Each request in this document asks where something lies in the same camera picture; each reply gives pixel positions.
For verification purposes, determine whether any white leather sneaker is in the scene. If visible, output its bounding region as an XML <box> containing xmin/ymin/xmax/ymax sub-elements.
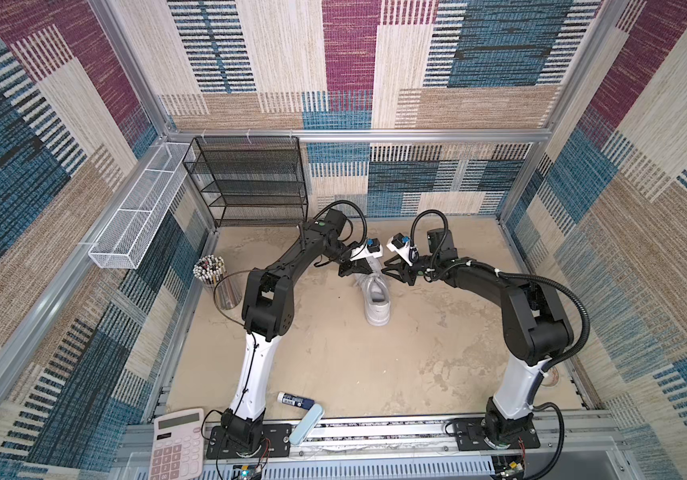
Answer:
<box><xmin>355</xmin><ymin>273</ymin><xmax>391</xmax><ymax>327</ymax></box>

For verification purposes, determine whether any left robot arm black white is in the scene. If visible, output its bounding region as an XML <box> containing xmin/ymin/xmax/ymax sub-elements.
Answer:
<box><xmin>220</xmin><ymin>200</ymin><xmax>383</xmax><ymax>454</ymax></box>

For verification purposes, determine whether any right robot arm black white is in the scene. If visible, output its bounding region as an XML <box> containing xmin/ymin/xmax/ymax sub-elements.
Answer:
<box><xmin>383</xmin><ymin>228</ymin><xmax>573</xmax><ymax>449</ymax></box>

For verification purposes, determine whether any cup of coloured pencils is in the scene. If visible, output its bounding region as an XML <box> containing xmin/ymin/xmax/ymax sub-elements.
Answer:
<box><xmin>192</xmin><ymin>254</ymin><xmax>242</xmax><ymax>310</ymax></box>

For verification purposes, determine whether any blue white glue stick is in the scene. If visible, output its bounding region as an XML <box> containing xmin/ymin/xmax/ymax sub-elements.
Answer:
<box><xmin>277</xmin><ymin>392</ymin><xmax>315</xmax><ymax>410</ymax></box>

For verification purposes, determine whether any light blue eraser block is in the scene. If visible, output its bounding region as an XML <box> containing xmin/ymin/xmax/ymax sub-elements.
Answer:
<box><xmin>288</xmin><ymin>404</ymin><xmax>324</xmax><ymax>446</ymax></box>

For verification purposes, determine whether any clear tape roll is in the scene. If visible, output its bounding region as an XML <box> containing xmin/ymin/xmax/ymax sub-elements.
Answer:
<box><xmin>541</xmin><ymin>367</ymin><xmax>561</xmax><ymax>388</ymax></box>

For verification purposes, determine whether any pink desk calculator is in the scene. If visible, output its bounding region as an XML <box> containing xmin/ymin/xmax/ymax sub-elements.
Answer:
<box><xmin>148</xmin><ymin>408</ymin><xmax>205</xmax><ymax>480</ymax></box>

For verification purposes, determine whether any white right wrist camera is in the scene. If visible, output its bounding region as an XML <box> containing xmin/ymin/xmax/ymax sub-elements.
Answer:
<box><xmin>387</xmin><ymin>233</ymin><xmax>417</xmax><ymax>266</ymax></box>

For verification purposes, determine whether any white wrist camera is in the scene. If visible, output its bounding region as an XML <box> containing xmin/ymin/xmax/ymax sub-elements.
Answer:
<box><xmin>349</xmin><ymin>238</ymin><xmax>383</xmax><ymax>261</ymax></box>
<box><xmin>387</xmin><ymin>233</ymin><xmax>417</xmax><ymax>266</ymax></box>

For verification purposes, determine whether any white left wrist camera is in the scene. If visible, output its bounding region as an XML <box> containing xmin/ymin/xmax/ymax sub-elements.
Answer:
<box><xmin>349</xmin><ymin>238</ymin><xmax>383</xmax><ymax>261</ymax></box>

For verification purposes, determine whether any black corrugated right cable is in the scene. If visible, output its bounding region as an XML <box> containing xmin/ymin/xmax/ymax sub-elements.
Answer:
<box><xmin>492</xmin><ymin>272</ymin><xmax>591</xmax><ymax>480</ymax></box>

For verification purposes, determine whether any black wire mesh shelf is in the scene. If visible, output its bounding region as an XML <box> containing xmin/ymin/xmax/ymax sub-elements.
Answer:
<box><xmin>183</xmin><ymin>136</ymin><xmax>308</xmax><ymax>227</ymax></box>

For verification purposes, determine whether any thin black left cable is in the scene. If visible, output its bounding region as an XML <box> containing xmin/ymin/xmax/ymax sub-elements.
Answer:
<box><xmin>201</xmin><ymin>269</ymin><xmax>260</xmax><ymax>480</ymax></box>

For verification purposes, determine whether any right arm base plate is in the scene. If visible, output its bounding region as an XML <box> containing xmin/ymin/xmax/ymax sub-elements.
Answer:
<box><xmin>447</xmin><ymin>415</ymin><xmax>541</xmax><ymax>451</ymax></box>

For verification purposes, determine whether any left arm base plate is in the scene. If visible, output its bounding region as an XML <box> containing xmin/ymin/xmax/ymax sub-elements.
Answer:
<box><xmin>205</xmin><ymin>423</ymin><xmax>292</xmax><ymax>460</ymax></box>

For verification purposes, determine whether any white wire mesh basket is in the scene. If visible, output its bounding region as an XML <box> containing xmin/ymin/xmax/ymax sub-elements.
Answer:
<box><xmin>88</xmin><ymin>143</ymin><xmax>188</xmax><ymax>270</ymax></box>

